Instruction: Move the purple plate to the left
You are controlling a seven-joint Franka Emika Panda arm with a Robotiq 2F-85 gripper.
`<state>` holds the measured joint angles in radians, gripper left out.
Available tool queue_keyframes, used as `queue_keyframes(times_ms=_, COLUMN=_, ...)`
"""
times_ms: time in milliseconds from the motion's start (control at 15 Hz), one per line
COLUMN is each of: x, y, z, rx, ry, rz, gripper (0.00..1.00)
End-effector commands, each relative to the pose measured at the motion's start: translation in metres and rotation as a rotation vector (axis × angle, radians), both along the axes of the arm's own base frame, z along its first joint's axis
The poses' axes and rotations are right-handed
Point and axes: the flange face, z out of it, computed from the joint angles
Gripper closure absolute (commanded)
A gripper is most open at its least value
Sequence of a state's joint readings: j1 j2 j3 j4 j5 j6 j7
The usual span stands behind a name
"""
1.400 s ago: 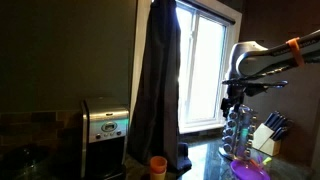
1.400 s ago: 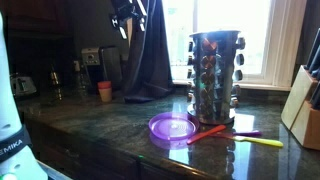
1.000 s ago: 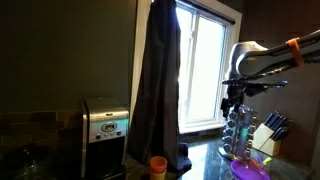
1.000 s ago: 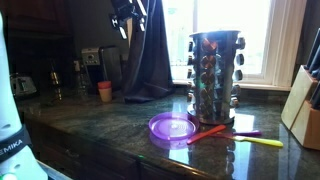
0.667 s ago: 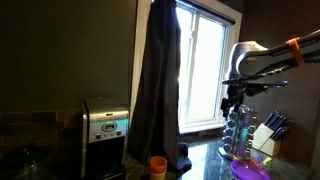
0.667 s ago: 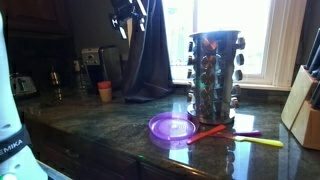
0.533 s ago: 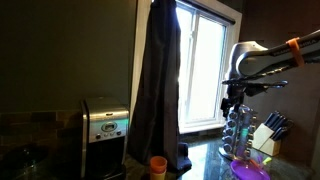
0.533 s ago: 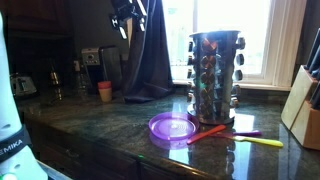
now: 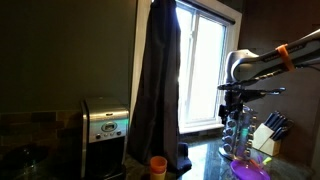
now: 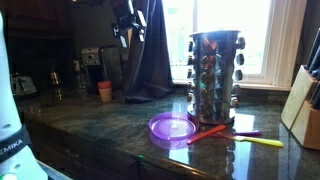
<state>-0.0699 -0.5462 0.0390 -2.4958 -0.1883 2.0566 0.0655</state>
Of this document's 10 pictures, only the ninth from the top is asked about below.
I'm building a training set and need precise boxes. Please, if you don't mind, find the dark grey curtain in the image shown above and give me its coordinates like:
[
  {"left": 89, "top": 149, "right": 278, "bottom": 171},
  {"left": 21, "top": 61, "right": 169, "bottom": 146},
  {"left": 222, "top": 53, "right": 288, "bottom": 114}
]
[{"left": 128, "top": 0, "right": 193, "bottom": 174}]

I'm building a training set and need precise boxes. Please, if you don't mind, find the wooden knife block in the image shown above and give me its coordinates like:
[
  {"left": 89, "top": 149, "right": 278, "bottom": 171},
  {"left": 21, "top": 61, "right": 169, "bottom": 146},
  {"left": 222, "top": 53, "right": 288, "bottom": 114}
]
[{"left": 252, "top": 123, "right": 283, "bottom": 157}]

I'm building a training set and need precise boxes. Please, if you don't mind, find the orange strap on arm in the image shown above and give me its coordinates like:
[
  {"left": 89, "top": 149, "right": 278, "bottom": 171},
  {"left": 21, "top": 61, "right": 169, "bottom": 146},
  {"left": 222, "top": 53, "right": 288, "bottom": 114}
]
[{"left": 275, "top": 43, "right": 296, "bottom": 72}]

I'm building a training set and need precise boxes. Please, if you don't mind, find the purple plastic plate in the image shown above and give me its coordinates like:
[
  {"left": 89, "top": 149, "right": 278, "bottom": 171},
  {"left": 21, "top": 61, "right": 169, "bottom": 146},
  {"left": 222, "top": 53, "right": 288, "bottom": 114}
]
[{"left": 229, "top": 158, "right": 272, "bottom": 180}]

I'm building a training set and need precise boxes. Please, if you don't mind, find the orange plastic cup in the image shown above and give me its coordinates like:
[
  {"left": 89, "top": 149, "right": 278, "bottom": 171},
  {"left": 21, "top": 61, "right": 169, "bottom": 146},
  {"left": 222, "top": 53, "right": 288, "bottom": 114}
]
[{"left": 149, "top": 155, "right": 168, "bottom": 174}]

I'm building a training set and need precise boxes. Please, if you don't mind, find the yellow plastic cup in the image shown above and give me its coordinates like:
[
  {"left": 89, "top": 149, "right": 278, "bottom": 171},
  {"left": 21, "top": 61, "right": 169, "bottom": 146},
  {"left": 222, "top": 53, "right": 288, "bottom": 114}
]
[{"left": 149, "top": 169, "right": 168, "bottom": 180}]

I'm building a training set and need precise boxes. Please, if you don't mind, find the white window frame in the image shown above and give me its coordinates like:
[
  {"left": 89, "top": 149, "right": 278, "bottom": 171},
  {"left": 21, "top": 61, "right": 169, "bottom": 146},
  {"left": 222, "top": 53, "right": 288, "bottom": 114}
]
[{"left": 131, "top": 0, "right": 243, "bottom": 134}]

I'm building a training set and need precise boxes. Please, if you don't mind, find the yellow plastic knife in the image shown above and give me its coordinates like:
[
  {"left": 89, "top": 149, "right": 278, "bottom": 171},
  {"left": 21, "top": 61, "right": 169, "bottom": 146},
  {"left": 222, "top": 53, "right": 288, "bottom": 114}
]
[{"left": 261, "top": 156, "right": 273, "bottom": 166}]

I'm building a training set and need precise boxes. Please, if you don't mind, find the black handled kitchen knife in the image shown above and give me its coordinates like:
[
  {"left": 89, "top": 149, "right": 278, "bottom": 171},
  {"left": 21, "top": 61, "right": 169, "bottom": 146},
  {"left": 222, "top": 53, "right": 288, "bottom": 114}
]
[
  {"left": 270, "top": 121, "right": 294, "bottom": 141},
  {"left": 263, "top": 111, "right": 281, "bottom": 128}
]

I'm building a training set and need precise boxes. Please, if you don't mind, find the orange plastic knife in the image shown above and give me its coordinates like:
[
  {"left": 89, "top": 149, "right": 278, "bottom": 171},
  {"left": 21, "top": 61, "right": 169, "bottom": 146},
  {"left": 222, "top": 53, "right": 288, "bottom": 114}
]
[{"left": 249, "top": 159, "right": 263, "bottom": 169}]

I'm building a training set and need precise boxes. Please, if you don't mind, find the metal revolving spice rack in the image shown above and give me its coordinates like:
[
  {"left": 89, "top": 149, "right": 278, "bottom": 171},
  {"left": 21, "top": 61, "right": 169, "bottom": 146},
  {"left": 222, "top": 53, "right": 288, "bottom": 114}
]
[{"left": 218, "top": 104, "right": 259, "bottom": 163}]

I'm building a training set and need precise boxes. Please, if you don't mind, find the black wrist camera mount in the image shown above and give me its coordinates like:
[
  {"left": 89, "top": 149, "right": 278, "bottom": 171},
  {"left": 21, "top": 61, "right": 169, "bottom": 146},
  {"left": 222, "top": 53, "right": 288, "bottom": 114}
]
[{"left": 217, "top": 83, "right": 287, "bottom": 98}]

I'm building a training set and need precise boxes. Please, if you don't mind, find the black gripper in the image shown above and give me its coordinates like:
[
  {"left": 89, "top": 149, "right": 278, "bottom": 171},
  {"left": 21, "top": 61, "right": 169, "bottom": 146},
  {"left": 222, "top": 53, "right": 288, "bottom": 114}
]
[{"left": 218, "top": 92, "right": 246, "bottom": 126}]

